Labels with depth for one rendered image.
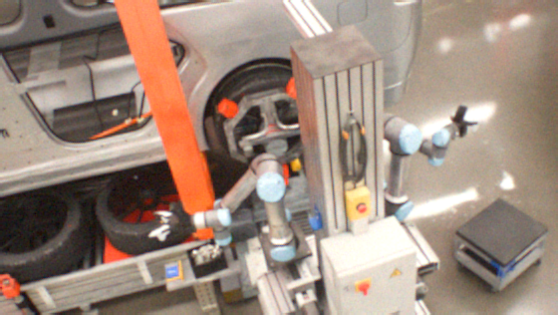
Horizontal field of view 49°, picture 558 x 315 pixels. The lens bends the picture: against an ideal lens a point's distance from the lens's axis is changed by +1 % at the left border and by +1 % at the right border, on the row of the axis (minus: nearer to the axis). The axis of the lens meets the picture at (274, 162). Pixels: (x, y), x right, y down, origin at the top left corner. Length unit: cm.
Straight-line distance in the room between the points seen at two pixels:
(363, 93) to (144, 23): 105
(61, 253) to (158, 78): 154
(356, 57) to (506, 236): 197
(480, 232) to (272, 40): 164
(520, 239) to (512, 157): 113
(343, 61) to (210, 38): 141
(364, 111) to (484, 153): 267
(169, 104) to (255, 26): 73
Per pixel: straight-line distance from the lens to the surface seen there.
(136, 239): 384
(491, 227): 380
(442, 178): 454
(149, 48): 277
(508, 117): 512
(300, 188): 417
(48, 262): 398
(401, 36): 369
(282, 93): 351
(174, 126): 301
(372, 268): 246
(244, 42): 341
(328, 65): 206
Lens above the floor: 318
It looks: 42 degrees down
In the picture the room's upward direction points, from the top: 10 degrees counter-clockwise
